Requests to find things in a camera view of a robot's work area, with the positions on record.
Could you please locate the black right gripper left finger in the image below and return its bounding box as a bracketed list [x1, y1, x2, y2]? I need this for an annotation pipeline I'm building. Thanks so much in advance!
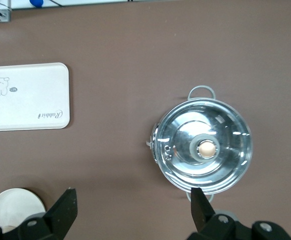
[0, 188, 78, 240]

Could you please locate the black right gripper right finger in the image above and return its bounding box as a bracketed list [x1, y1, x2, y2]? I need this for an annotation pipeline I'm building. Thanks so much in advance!
[187, 187, 291, 240]

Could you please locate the round beige plate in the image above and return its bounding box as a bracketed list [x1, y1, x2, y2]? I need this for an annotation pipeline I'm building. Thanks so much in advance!
[0, 187, 47, 230]

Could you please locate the glass pot lid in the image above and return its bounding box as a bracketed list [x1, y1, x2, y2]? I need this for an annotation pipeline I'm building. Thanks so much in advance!
[154, 97, 253, 195]

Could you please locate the steel pot with glass lid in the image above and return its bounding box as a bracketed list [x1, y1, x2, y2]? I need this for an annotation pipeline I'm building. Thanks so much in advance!
[145, 84, 254, 204]

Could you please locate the beige rabbit print tray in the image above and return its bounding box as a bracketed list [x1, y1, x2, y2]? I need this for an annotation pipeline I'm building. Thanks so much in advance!
[0, 62, 71, 133]

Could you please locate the brown table cover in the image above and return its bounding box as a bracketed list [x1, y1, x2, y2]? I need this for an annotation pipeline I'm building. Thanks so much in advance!
[0, 0, 291, 240]

